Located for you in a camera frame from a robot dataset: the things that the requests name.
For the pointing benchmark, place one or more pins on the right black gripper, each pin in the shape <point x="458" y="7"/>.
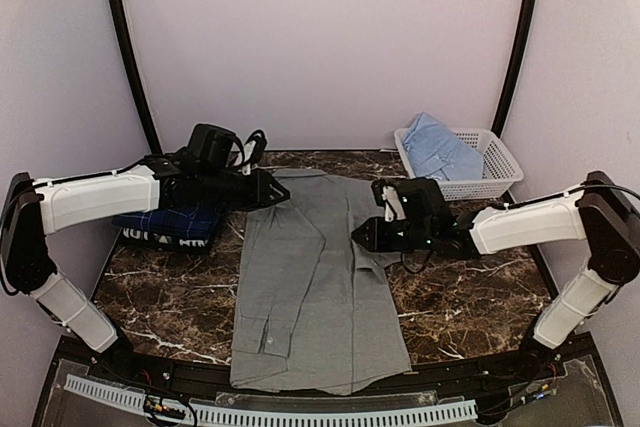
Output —
<point x="375" y="242"/>

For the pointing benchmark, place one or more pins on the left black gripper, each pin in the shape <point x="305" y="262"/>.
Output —
<point x="260" y="192"/>

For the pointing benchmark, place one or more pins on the grey long sleeve shirt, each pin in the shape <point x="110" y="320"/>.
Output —
<point x="314" y="310"/>

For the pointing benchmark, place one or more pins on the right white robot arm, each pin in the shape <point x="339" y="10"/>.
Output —
<point x="596" y="211"/>

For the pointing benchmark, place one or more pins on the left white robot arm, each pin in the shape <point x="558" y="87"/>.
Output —
<point x="37" y="208"/>

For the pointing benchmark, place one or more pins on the blue plaid folded shirt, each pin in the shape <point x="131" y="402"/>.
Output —
<point x="187" y="222"/>

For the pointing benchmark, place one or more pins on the light blue shirt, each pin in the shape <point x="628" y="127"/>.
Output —
<point x="434" y="151"/>

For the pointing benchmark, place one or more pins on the white plastic basket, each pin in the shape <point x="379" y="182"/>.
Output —
<point x="500" y="168"/>

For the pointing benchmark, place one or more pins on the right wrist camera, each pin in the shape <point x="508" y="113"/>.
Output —
<point x="413" y="199"/>

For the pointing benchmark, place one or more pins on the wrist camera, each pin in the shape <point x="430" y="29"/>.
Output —
<point x="413" y="199"/>
<point x="215" y="149"/>

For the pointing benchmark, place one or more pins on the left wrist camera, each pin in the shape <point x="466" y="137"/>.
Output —
<point x="215" y="149"/>

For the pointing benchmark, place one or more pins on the left black frame post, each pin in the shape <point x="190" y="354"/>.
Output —
<point x="129" y="60"/>

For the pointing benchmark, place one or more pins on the black frame post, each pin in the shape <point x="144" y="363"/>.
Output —
<point x="129" y="60"/>
<point x="524" y="21"/>

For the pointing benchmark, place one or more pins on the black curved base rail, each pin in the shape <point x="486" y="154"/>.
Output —
<point x="490" y="379"/>

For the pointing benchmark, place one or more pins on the white slotted cable duct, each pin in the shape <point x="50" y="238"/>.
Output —
<point x="316" y="412"/>

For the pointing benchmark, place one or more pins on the right black frame post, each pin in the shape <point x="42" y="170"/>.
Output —
<point x="524" y="21"/>

